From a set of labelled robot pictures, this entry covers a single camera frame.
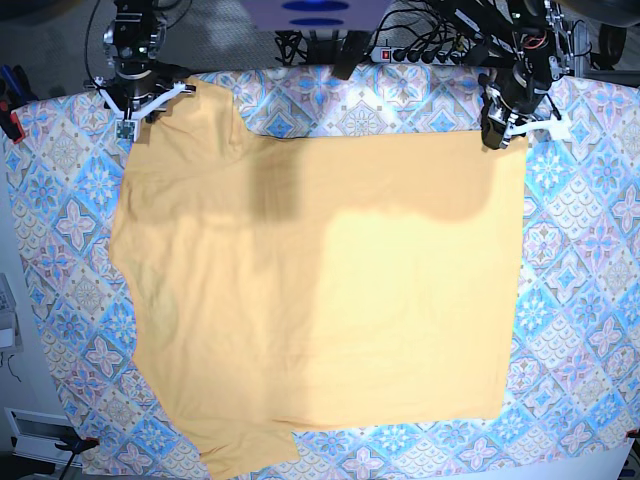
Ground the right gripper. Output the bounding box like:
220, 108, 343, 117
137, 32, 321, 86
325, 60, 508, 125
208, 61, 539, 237
107, 62, 193, 113

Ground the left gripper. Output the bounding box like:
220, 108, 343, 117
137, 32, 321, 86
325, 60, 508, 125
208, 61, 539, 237
481, 62, 552, 150

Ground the yellow T-shirt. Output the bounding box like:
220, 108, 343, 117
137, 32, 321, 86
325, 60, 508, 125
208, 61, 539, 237
109, 81, 528, 479

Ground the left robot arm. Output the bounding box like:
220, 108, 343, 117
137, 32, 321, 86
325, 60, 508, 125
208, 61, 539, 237
478, 1, 574, 150

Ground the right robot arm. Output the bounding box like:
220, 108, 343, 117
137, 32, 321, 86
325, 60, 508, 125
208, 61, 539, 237
99, 1, 191, 120

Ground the white power strip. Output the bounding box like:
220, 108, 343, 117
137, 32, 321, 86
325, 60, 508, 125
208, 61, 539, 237
366, 45, 466, 66

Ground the orange black clamp upper left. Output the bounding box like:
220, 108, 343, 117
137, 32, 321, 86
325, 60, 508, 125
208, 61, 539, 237
0, 63, 31, 145

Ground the orange black clamp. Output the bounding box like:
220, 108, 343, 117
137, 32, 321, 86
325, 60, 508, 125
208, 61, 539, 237
55, 436, 100, 455
0, 63, 31, 145

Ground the black clamp at table top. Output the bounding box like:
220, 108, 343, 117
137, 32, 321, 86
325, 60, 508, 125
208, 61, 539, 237
332, 31, 371, 80

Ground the patterned blue tile tablecloth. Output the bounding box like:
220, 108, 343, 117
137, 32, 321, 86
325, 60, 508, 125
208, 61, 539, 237
1, 65, 639, 479

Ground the white box at left edge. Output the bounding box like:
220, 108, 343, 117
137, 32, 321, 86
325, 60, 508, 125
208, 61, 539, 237
0, 273, 23, 353

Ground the orange black clamp lower left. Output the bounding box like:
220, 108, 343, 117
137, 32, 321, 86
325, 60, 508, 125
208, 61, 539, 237
55, 436, 100, 455

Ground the white wrist camera bracket right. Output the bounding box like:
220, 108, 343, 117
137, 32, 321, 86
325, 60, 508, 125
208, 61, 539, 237
85, 74, 196, 143

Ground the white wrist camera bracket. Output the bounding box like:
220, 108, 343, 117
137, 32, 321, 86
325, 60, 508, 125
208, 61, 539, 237
85, 74, 196, 143
503, 110, 572, 143

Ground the white wrist camera bracket left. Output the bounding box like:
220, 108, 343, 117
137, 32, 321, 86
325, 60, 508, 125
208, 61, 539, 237
503, 110, 572, 143

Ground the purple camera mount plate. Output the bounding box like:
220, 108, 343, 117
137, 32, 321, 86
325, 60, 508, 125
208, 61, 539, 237
241, 0, 391, 31

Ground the white rail lower left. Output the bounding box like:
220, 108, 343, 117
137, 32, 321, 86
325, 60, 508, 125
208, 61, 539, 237
4, 407, 76, 466

